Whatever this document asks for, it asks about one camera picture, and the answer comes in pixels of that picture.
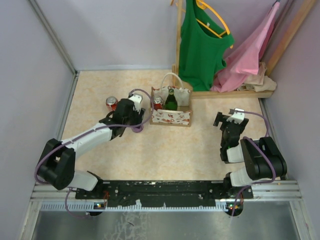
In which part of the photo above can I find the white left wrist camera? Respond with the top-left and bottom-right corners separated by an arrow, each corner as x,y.
128,93 -> 143,113

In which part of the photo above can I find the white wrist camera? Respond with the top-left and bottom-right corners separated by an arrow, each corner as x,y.
128,93 -> 143,113
226,108 -> 245,125

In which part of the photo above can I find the pink shirt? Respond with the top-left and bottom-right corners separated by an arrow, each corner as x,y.
210,1 -> 280,93

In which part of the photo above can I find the green glass bottle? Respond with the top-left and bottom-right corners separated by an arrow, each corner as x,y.
164,88 -> 178,111

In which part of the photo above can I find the red can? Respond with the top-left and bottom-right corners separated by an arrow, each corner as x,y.
105,96 -> 118,112
152,94 -> 164,111

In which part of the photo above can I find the wooden clothes rack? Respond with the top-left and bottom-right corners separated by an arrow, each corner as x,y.
170,0 -> 317,99

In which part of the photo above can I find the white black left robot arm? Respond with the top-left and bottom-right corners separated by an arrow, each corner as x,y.
34,94 -> 145,192

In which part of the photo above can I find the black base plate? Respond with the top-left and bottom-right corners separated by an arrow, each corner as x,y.
75,180 -> 241,208

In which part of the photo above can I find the green tank top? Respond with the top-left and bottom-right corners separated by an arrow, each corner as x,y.
178,0 -> 235,92

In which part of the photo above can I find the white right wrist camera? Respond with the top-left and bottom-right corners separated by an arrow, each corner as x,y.
226,108 -> 245,125

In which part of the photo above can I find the yellow clothes hanger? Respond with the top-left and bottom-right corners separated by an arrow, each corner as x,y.
170,0 -> 234,49

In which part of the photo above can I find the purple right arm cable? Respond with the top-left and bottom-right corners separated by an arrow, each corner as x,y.
229,111 -> 277,217

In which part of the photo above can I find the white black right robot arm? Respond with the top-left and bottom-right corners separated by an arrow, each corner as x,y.
213,108 -> 288,198

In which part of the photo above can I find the purple can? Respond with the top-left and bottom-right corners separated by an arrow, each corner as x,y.
132,125 -> 144,133

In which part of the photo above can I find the beige cloth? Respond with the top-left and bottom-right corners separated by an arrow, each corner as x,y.
236,62 -> 277,92

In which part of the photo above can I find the aluminium rail frame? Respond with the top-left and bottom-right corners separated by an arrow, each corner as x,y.
19,0 -> 311,240

